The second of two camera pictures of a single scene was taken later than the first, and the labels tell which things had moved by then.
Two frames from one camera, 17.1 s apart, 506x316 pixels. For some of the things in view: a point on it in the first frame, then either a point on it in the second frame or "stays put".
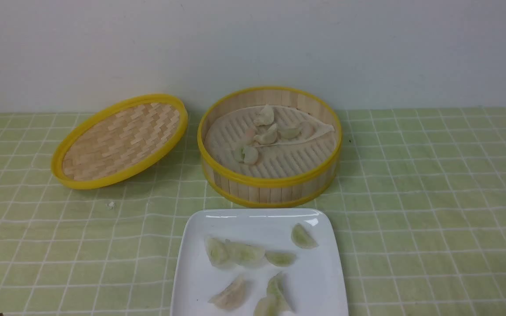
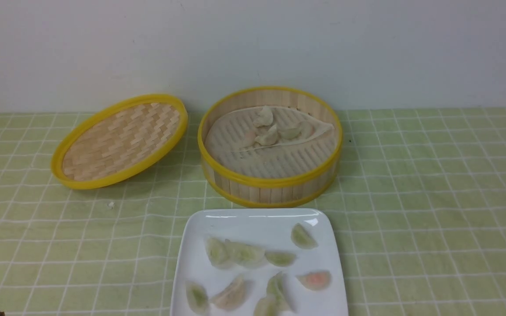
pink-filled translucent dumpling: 250,131 -> 316,280
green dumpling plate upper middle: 244,255 stays put
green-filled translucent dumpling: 246,155 -> 197,297
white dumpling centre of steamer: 269,137 stays put
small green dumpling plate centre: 280,259 stays put
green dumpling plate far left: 217,252 stays put
